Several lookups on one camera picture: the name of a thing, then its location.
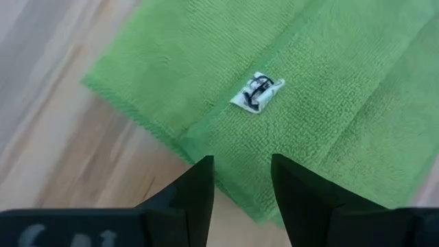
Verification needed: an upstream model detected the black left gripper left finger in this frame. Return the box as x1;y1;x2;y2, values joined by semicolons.
0;154;215;247

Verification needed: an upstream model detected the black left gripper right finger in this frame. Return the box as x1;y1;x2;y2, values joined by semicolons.
270;153;439;247

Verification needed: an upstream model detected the green microfiber towel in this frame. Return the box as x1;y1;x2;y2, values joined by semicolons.
81;0;439;227

